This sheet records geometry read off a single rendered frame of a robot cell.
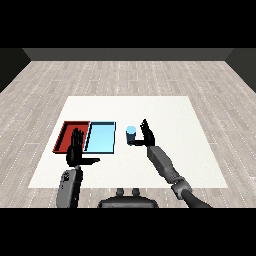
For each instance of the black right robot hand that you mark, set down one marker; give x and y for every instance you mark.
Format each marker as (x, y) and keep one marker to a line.
(148, 136)

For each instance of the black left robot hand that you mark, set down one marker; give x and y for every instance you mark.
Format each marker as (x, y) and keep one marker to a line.
(74, 154)

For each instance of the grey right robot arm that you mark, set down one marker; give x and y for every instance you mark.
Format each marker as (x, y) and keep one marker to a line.
(170, 173)

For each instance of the small blue can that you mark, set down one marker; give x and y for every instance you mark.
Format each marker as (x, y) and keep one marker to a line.
(131, 134)

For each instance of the shallow red open box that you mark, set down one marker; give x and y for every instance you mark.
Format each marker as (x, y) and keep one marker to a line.
(66, 137)

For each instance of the shallow light blue open box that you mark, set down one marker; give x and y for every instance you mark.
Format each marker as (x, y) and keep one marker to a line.
(100, 137)

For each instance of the dark grey robot body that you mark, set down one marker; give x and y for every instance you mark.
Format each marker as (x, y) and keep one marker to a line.
(128, 201)

